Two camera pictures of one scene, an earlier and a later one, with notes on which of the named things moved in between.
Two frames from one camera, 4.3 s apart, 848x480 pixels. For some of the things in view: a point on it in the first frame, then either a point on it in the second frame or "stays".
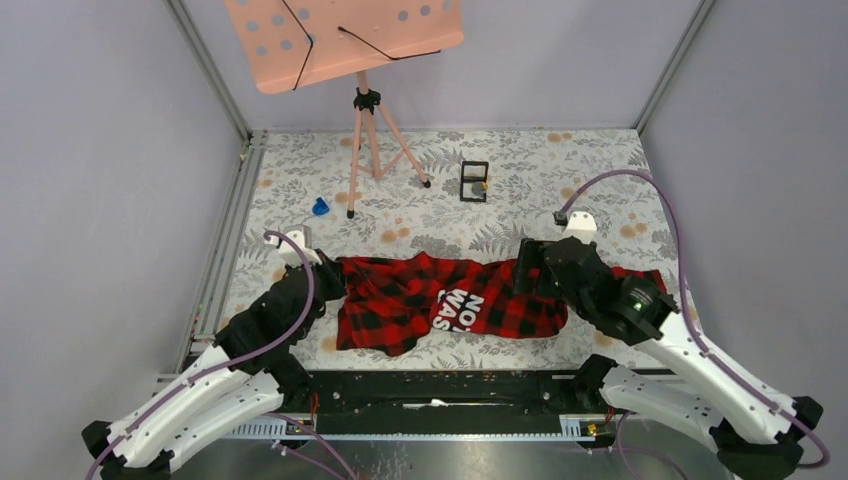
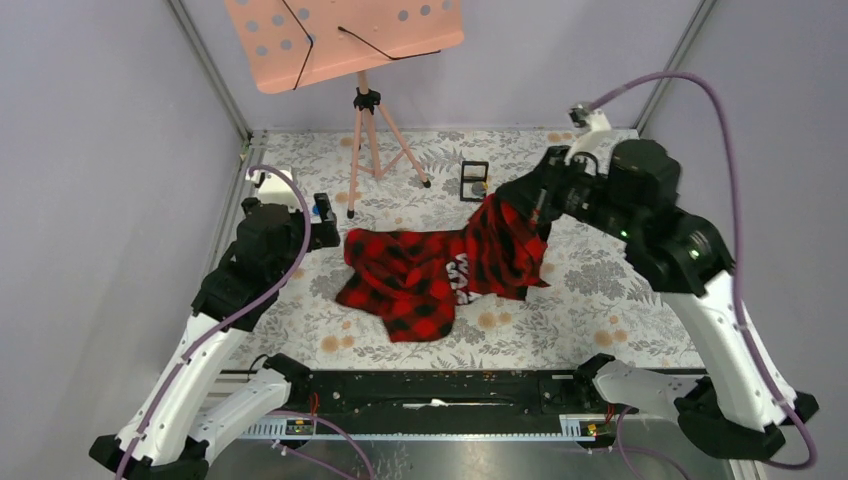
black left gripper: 333,271 to 323,234
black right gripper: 529,258 to 537,185
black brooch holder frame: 467,163 stays
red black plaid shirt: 388,299 to 411,283
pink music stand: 288,43 stays
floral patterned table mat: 468,196 stays
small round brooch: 479,187 stays
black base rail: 438,402 stays
